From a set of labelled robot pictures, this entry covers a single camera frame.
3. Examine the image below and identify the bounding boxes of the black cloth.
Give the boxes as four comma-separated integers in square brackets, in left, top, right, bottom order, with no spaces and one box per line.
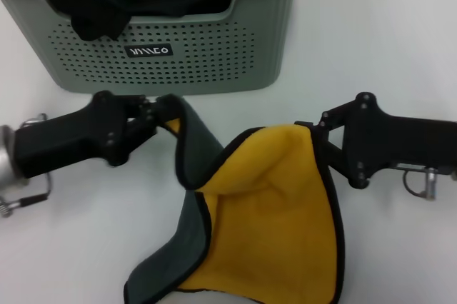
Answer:
[0,0,299,42]

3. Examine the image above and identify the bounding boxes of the right arm connector cable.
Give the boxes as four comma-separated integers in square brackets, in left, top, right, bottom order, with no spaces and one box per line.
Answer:
[392,163,441,202]

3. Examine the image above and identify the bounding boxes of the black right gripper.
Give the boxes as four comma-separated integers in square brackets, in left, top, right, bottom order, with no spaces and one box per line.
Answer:
[294,91,457,189]

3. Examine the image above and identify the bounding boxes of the silver plug with wire loop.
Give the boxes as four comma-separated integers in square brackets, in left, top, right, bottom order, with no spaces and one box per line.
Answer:
[20,113,49,131]

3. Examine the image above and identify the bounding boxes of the grey-green perforated storage box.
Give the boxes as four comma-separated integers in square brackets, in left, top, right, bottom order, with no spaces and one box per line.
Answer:
[0,0,307,96]

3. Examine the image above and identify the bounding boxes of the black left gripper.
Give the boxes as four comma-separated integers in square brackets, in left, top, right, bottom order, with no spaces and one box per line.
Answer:
[13,90,164,179]

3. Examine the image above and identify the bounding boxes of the yellow grey towel black trim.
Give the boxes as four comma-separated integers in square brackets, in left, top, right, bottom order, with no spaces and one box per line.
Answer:
[123,93,346,304]

